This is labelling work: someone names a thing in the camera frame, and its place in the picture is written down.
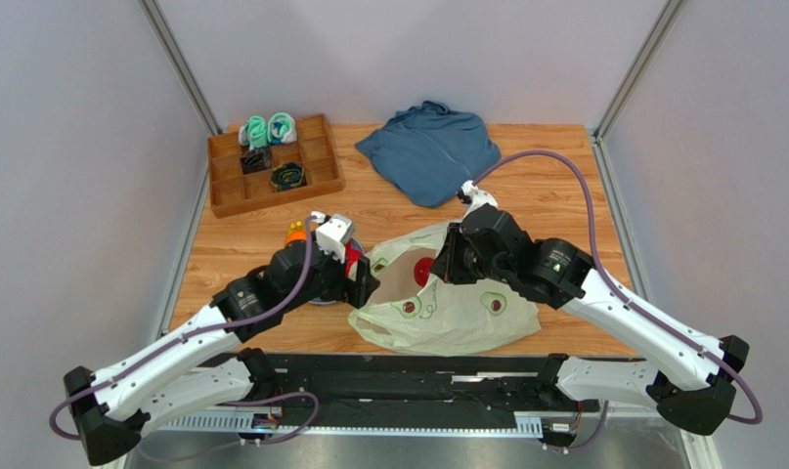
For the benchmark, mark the orange fruit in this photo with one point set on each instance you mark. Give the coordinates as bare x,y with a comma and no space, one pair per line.
298,235

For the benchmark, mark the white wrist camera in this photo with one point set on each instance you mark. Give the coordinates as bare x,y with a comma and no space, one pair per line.
333,233
473,198

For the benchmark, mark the blue plate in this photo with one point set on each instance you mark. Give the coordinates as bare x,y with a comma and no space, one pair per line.
354,249

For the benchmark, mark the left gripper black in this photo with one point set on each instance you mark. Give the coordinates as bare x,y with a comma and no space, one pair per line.
358,291

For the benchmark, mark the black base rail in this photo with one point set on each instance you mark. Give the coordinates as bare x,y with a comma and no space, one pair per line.
401,395

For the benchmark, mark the dark green yellow sock roll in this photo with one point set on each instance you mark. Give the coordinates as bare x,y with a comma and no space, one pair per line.
288,176

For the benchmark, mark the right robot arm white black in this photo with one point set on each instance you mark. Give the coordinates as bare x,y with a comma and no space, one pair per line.
688,377

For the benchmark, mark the left aluminium frame post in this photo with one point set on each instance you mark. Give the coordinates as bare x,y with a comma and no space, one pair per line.
166,37

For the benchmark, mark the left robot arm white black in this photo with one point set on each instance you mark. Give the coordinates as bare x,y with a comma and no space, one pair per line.
115,407

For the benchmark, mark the blue folded hoodie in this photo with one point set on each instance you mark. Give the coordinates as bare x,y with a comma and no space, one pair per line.
428,151

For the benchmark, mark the shiny red apple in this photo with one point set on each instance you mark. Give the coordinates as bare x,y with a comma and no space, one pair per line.
422,270
352,274

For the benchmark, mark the pale green plastic bag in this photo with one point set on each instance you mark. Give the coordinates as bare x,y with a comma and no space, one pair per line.
422,315

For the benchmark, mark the teal blue sock roll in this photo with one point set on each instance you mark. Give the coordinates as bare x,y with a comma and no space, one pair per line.
282,129

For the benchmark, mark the wooden compartment tray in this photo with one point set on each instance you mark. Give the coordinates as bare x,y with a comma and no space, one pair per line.
233,193

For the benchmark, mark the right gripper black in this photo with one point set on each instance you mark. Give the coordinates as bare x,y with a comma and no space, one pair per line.
448,257

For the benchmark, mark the right aluminium frame post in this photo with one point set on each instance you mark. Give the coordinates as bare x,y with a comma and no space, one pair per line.
640,64

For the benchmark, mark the aluminium frame post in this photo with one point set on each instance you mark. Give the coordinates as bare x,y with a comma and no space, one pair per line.
640,64
166,37

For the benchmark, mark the black sock roll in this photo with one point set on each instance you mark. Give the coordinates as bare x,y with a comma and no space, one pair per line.
256,160

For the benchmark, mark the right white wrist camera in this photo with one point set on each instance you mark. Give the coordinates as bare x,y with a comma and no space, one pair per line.
473,198

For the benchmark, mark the green white sock roll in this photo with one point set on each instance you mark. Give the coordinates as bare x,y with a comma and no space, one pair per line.
254,133

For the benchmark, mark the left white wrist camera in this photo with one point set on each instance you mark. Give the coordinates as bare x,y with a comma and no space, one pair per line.
333,233

